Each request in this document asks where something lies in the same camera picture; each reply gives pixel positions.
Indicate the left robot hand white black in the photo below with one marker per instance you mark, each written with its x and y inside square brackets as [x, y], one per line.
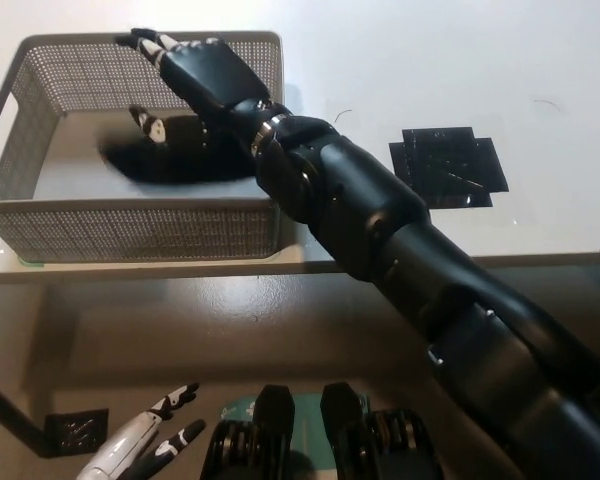
[125, 445]

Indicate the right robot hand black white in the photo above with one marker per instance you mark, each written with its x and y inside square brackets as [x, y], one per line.
[210, 75]

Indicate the black fabric pencil case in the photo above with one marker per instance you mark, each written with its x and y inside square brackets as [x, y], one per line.
[180, 167]

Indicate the black table leg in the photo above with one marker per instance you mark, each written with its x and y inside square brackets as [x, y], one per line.
[10, 415]

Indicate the grey perforated plastic basket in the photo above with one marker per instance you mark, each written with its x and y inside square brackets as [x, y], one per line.
[130, 230]

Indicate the green tape strip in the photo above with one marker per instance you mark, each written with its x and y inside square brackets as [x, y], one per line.
[30, 263]

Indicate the black tape patch on table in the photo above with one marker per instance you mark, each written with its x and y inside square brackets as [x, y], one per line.
[445, 167]

